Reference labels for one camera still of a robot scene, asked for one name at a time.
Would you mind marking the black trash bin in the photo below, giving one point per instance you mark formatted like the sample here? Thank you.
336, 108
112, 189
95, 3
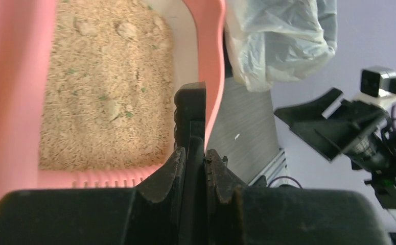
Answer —
227, 64

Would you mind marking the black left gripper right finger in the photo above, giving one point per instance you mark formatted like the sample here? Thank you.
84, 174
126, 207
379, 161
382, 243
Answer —
242, 214

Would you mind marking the pink litter box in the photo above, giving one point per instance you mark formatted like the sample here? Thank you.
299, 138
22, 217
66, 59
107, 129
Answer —
26, 33

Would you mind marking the black litter scoop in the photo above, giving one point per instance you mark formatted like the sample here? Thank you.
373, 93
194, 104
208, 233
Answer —
189, 117

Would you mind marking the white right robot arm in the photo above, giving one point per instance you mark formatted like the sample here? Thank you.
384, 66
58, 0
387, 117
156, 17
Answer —
379, 159

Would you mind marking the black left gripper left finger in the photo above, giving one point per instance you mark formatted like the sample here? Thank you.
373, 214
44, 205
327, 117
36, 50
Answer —
145, 214

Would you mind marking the beige cat litter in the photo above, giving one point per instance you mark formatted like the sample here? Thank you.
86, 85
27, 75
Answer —
108, 97

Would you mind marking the white plastic bin liner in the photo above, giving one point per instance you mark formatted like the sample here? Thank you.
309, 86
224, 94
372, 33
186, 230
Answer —
279, 41

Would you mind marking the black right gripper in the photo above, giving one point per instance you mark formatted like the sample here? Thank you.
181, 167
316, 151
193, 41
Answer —
330, 126

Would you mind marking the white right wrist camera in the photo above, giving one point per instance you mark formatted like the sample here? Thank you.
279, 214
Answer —
377, 87

